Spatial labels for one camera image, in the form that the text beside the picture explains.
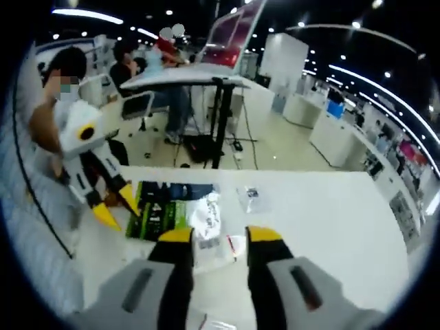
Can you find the white printed skincare sachet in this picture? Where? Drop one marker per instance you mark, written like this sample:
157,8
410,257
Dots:
206,213

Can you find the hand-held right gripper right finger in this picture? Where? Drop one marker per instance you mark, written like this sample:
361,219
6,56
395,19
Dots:
282,278

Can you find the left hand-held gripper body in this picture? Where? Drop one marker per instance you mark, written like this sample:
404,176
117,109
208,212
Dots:
80,117

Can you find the clear plastic bag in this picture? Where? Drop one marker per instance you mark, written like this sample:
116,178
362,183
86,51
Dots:
252,203

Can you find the ceiling light strips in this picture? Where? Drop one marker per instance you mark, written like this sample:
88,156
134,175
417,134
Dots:
86,14

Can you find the monitor with red screen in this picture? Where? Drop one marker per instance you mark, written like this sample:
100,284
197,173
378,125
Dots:
223,34

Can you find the green black skincare sachet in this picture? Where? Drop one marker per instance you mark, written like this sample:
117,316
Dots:
154,220

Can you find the blue box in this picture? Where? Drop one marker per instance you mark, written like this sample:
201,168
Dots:
335,109

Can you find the white power strip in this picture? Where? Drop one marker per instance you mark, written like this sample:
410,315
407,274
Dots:
238,151

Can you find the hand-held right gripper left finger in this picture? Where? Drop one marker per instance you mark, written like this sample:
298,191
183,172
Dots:
161,275

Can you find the white office counters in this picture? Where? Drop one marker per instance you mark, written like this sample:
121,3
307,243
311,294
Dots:
337,137

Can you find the red wall screen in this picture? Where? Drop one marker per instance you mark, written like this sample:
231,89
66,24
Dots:
414,153

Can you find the white office chair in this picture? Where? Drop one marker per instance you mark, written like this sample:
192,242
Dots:
137,103

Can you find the striped pale shirt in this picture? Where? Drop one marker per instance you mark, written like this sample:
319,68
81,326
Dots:
31,247

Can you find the person's head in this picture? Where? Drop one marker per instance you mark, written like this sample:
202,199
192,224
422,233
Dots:
68,62

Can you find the dark blue skincare sachet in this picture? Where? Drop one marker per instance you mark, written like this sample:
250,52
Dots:
185,190

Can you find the round ceiling spotlights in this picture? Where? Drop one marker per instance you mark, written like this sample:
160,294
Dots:
356,24

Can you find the clear bag with red stick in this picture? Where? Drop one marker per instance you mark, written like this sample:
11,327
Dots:
236,245

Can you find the black floor box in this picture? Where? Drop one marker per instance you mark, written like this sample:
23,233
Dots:
203,148

